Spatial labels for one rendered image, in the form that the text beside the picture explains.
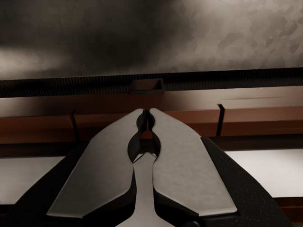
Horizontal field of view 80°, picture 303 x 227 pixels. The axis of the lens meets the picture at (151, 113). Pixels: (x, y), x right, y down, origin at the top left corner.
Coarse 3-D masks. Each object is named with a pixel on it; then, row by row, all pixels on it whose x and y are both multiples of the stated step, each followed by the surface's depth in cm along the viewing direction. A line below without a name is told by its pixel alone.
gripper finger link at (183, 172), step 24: (168, 120) 11; (168, 144) 9; (192, 144) 9; (168, 168) 7; (192, 168) 7; (168, 192) 6; (192, 192) 6; (216, 192) 6; (168, 216) 7; (192, 216) 6
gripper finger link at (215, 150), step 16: (208, 144) 9; (224, 160) 8; (224, 176) 7; (240, 176) 7; (240, 192) 6; (256, 192) 6; (240, 208) 6; (256, 208) 6; (272, 208) 6; (208, 224) 5; (224, 224) 5; (240, 224) 5; (256, 224) 5; (272, 224) 5; (288, 224) 5
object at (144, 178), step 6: (138, 174) 24; (144, 174) 24; (150, 174) 24; (138, 180) 24; (144, 180) 24; (150, 180) 24; (138, 186) 25; (144, 186) 25; (150, 186) 25; (138, 192) 25; (144, 192) 25; (150, 192) 25; (138, 198) 26; (144, 198) 26; (150, 198) 26
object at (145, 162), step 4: (148, 152) 22; (140, 156) 22; (144, 156) 22; (148, 156) 22; (152, 156) 22; (136, 160) 22; (140, 160) 22; (144, 160) 22; (148, 160) 22; (152, 160) 22; (136, 164) 23; (140, 164) 23; (144, 164) 23; (148, 164) 23; (152, 164) 23; (136, 168) 23; (140, 168) 23; (144, 168) 23; (148, 168) 23
